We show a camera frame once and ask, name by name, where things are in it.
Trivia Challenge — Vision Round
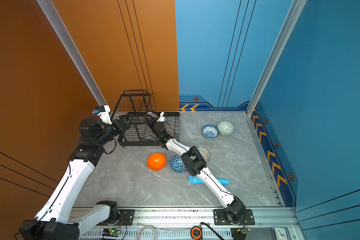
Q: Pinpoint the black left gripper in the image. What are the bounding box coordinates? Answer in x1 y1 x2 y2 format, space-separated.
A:
96 113 134 149

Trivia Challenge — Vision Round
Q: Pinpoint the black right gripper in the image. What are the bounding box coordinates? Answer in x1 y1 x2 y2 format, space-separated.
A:
146 115 162 141

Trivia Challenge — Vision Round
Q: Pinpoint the red and blue patterned bowl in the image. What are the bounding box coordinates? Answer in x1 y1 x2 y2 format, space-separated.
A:
147 112 158 119

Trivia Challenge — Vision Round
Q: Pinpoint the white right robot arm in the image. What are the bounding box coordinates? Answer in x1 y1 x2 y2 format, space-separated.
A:
148 120 246 225

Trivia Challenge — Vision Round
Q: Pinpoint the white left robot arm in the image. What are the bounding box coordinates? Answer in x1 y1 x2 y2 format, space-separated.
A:
18 115 131 240

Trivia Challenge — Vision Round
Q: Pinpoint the black metal dish rack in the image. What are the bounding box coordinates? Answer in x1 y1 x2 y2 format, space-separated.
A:
110 89 181 147

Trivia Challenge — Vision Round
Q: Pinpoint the orange plastic bowl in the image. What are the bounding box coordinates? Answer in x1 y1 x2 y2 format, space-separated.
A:
147 153 167 171

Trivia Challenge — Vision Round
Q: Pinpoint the blue geometric patterned bowl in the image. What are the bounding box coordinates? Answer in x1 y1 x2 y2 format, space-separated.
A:
170 155 186 173

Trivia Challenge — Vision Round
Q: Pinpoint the blue floral white bowl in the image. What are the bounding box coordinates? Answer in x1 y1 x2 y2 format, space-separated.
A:
202 125 219 139

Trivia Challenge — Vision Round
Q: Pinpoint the white lattice patterned bowl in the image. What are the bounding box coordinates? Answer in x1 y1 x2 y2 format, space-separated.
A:
198 148 210 162

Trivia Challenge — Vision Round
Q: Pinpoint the light blue plastic cylinder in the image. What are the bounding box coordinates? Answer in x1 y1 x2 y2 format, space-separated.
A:
188 176 230 185

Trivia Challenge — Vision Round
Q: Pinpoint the green patterned white bowl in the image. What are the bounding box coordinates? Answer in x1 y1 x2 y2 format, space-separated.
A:
218 121 235 136

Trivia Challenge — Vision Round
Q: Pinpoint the green circuit board left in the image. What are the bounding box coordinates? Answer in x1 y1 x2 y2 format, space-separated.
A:
102 228 122 238

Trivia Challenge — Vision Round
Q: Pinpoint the green circuit board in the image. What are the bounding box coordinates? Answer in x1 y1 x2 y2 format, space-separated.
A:
102 228 122 238
237 226 252 235

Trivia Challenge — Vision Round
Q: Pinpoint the orange black tape measure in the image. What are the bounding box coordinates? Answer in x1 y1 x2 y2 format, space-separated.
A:
191 226 203 240

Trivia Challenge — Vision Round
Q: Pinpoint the green circuit board right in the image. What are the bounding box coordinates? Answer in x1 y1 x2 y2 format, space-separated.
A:
237 226 252 235

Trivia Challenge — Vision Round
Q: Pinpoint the white analog clock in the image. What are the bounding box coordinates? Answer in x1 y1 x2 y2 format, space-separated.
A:
273 228 289 240

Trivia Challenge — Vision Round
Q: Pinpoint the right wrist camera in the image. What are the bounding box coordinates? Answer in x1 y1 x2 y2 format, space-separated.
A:
157 112 168 122

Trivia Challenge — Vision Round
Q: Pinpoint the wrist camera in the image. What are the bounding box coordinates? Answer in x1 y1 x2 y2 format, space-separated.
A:
93 105 112 125
157 112 168 122

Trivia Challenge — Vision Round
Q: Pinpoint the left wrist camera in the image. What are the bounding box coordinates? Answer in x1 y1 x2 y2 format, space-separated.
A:
93 105 112 125

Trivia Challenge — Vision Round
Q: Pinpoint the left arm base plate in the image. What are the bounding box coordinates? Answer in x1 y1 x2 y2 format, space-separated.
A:
97 209 135 227

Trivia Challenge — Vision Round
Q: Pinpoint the white coiled cable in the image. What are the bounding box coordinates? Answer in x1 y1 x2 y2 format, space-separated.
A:
136 225 158 240

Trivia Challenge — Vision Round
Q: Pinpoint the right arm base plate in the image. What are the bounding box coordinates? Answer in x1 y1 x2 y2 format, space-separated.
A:
213 209 256 226

